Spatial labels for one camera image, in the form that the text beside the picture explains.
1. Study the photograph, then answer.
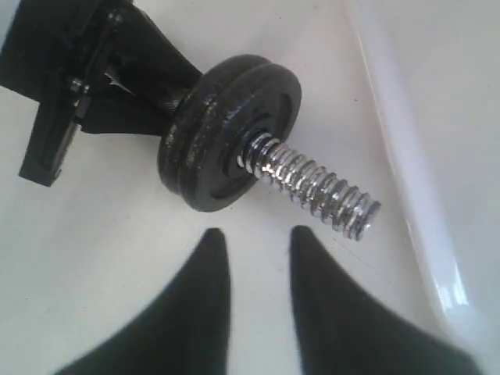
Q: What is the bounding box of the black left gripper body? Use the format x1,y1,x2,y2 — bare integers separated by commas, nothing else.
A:
1,1,132,101

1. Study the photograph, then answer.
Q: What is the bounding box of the black weight plate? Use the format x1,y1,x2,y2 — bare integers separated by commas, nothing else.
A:
177,63,302,213

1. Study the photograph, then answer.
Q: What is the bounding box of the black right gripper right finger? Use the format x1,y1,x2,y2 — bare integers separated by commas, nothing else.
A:
289,226,479,374

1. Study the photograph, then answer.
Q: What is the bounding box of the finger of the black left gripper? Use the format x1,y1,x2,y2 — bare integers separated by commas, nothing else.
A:
81,7,202,135
19,77,79,187

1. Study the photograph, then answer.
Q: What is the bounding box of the chrome threaded dumbbell bar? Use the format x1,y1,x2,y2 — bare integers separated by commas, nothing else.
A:
237,132,381,241

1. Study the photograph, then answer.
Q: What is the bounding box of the white rectangular plastic tray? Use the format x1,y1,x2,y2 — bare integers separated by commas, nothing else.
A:
346,1,499,374

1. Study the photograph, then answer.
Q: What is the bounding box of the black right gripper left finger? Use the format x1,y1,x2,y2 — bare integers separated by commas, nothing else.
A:
59,228,230,374

